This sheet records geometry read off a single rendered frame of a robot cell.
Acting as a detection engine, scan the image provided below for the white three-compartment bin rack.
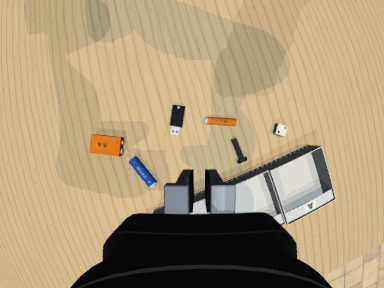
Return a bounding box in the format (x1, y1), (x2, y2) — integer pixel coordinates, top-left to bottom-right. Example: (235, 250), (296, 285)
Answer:
(226, 145), (336, 226)

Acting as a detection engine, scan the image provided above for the blue aa battery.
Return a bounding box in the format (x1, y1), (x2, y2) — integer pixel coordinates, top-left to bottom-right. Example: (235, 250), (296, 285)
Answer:
(129, 156), (157, 188)

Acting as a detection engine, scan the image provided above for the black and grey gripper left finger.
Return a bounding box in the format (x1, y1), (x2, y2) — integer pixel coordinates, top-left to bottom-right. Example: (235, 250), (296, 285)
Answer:
(164, 169), (194, 214)

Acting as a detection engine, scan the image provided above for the black bolt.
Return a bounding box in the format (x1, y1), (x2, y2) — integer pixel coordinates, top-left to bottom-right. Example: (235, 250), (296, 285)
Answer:
(231, 138), (247, 164)

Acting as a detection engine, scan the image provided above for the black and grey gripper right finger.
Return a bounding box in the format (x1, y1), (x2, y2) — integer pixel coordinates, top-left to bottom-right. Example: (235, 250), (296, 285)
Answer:
(205, 169), (236, 214)

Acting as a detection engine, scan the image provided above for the white die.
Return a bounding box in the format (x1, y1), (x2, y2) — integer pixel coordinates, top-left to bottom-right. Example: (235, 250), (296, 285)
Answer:
(273, 123), (288, 137)

